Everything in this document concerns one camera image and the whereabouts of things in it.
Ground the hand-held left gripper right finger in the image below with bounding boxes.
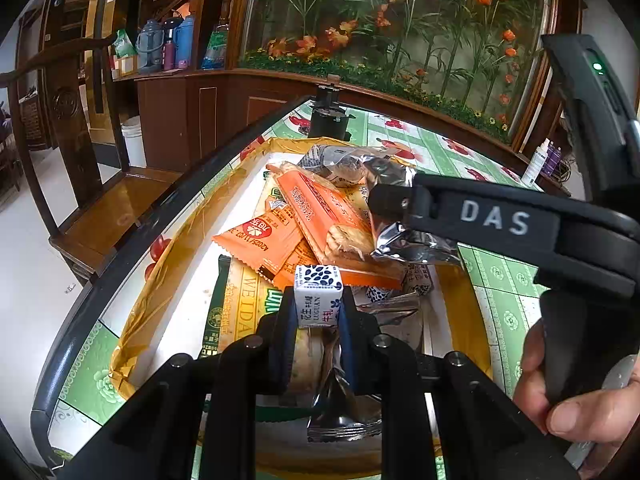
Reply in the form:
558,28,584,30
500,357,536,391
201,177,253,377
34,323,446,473
337,295,581,480

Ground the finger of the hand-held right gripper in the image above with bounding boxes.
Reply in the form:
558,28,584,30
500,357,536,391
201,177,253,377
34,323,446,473
367,182,431,233

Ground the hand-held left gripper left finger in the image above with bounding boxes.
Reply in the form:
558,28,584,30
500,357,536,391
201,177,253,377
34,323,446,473
60,287,301,480

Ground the silver foil snack packet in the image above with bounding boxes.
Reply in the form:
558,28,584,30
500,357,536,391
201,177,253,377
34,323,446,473
306,360,383,443
362,157,463,267

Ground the yellow cardboard box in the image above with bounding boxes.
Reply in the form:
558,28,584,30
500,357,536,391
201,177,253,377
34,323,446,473
107,136,493,476

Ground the person's right hand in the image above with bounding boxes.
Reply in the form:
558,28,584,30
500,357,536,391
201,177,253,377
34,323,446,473
512,320,640,480

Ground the green fruit print tablecloth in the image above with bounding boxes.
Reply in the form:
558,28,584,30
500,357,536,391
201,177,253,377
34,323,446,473
50,105,551,480

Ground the green yellow snack packet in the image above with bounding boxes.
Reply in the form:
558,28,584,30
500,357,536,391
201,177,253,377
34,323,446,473
197,255,301,361

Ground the white spray bottle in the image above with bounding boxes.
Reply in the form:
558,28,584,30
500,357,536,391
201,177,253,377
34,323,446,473
521,138,546,187

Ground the grey printed snack packet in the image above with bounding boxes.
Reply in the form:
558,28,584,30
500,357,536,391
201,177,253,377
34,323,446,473
299,145,396,188

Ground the long orange snack packet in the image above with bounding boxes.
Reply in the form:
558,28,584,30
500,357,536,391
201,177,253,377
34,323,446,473
265,162,406,291

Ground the orange flower print snack packet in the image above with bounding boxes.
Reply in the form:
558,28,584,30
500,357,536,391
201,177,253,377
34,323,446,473
212,205,321,291

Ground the black round device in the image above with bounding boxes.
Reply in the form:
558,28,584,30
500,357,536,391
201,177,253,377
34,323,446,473
306,84,357,142

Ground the flower decorated glass screen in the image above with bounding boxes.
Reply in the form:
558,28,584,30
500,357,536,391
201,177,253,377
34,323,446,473
235,0,561,143

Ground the wooden cabinet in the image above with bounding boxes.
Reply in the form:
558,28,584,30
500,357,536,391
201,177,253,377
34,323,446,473
135,67,321,173

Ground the blue green plastic bag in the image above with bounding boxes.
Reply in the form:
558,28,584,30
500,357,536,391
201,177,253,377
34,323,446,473
201,19,231,71

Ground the white plastic bucket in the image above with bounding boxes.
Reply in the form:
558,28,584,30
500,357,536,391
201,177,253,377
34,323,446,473
121,116,147,168

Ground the blue thermos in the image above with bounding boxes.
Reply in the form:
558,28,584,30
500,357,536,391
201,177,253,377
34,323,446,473
174,15,196,70

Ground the small purple black-lid bottle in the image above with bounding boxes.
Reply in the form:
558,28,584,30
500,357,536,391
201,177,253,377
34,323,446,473
162,17,183,70

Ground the grey blue thermos jug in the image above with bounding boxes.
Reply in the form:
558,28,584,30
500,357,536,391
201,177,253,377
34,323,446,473
136,19,166,73

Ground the wooden chair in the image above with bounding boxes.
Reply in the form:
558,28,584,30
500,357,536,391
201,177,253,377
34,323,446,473
0,0,183,286

